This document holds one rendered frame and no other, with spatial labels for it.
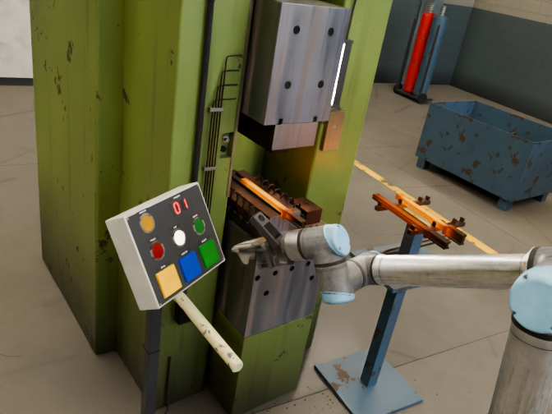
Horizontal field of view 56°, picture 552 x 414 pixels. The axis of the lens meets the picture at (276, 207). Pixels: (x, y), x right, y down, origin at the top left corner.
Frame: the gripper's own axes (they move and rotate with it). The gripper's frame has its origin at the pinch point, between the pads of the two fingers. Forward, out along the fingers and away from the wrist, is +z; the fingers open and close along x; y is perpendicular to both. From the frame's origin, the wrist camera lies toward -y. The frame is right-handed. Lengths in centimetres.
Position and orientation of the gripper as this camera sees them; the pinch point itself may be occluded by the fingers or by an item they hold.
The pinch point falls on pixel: (234, 246)
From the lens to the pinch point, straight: 162.5
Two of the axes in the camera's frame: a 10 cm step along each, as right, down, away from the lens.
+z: -8.3, 1.5, 5.4
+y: 3.0, 9.3, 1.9
